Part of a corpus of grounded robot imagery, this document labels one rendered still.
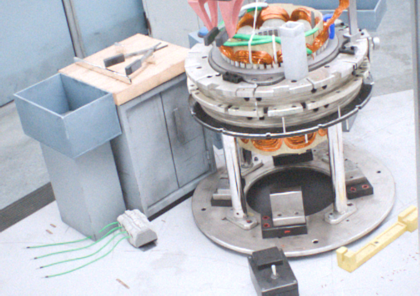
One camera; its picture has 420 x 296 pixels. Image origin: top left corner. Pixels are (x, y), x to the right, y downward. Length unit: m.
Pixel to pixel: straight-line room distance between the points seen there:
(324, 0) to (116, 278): 0.74
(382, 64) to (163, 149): 2.44
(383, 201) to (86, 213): 0.55
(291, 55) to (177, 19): 2.63
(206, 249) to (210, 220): 0.07
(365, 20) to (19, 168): 2.20
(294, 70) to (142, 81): 0.31
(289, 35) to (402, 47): 2.80
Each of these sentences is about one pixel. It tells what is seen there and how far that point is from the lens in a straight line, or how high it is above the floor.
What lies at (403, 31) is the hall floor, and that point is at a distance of 4.29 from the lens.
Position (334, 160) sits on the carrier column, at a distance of 1.47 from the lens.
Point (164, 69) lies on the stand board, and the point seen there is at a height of 1.06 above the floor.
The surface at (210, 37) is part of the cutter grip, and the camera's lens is 1.30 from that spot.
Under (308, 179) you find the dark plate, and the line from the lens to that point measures 1.69.
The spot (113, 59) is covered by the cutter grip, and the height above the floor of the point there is 1.09.
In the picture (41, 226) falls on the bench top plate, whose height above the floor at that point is 0.78.
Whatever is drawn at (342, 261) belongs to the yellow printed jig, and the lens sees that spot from 1.44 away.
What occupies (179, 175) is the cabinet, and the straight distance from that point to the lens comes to 1.66.
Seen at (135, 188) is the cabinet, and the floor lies 0.86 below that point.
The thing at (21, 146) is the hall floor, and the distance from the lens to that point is 3.78.
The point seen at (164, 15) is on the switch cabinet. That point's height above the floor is 0.30.
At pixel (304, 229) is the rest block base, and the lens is 1.49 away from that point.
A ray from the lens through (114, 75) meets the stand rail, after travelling 1.55.
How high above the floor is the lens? 1.69
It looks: 29 degrees down
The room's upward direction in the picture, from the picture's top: 10 degrees counter-clockwise
